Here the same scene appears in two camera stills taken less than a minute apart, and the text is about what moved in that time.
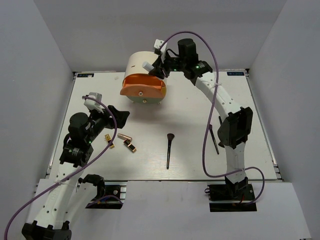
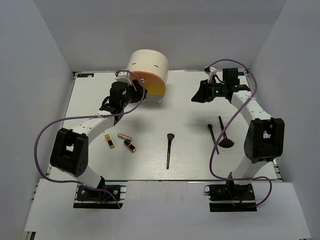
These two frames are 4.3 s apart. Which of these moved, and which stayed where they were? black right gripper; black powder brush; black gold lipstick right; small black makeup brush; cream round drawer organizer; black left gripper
Moved: black left gripper; black right gripper
Stayed: cream round drawer organizer; black gold lipstick right; small black makeup brush; black powder brush
